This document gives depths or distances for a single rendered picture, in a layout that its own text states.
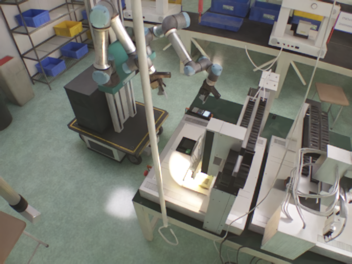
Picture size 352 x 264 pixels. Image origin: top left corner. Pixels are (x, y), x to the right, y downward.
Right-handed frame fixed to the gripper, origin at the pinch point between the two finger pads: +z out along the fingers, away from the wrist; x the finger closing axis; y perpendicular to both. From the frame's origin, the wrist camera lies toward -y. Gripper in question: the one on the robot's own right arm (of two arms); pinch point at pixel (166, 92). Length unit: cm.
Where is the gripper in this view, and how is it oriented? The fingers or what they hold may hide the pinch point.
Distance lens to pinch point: 175.7
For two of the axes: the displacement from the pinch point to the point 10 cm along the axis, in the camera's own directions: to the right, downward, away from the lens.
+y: -9.0, 3.6, 2.2
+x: 1.0, 6.8, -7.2
